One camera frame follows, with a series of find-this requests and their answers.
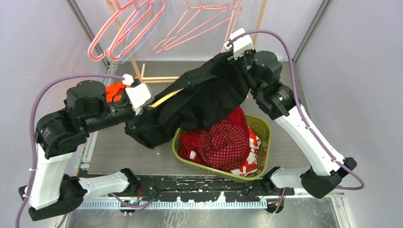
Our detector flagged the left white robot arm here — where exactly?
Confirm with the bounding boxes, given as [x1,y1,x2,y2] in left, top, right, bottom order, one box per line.
[19,80,140,221]

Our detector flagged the yellow wooden hanger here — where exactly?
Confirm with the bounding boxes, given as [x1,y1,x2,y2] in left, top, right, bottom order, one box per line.
[149,88,183,108]

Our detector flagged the empty pink hangers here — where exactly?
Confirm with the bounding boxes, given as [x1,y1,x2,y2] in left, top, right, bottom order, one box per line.
[87,0,170,62]

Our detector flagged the olive green plastic basket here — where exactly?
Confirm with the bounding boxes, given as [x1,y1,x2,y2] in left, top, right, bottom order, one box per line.
[172,114,272,183]

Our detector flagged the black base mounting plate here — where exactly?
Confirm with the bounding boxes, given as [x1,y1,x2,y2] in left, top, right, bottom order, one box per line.
[108,174,295,215]

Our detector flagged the dark red polka dot garment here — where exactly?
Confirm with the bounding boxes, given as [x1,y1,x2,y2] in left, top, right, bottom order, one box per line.
[198,120,250,172]

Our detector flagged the black garment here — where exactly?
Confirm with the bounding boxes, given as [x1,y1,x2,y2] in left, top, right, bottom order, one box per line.
[125,52,249,149]

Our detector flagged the wooden clothes rack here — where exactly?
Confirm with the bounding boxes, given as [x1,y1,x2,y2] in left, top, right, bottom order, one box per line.
[105,0,268,84]

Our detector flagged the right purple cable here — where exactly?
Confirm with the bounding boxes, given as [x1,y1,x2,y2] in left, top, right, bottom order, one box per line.
[226,29,366,215]

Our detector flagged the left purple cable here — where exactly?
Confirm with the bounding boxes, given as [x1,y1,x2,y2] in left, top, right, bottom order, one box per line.
[15,74,126,228]

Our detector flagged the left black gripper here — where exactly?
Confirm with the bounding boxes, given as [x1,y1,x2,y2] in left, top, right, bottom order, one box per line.
[82,87,155,134]

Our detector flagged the plain red garment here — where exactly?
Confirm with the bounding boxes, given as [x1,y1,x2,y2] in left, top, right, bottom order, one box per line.
[177,107,250,172]

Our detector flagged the light blue hanger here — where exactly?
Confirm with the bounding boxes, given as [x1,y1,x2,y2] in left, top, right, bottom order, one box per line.
[116,0,171,63]

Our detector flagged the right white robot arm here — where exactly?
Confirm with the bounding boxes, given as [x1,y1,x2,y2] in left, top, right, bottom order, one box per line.
[230,50,357,199]

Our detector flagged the orange garment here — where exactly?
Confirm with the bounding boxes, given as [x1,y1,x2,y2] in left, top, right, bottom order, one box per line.
[106,78,139,103]

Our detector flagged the purple cable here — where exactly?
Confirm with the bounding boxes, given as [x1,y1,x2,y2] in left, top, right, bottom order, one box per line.
[15,74,126,228]
[226,29,366,215]

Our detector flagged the red poppy floral skirt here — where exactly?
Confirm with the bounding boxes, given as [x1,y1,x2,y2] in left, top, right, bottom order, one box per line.
[230,128,261,177]

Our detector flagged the pink hanger of red garment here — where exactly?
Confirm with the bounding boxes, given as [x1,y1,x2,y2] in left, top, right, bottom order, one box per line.
[224,0,244,42]

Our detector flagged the pink hanger of dotted garment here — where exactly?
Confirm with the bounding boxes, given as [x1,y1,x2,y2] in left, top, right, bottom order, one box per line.
[153,0,234,54]

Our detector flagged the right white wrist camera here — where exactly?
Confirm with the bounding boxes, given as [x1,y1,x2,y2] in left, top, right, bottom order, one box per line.
[223,28,255,60]

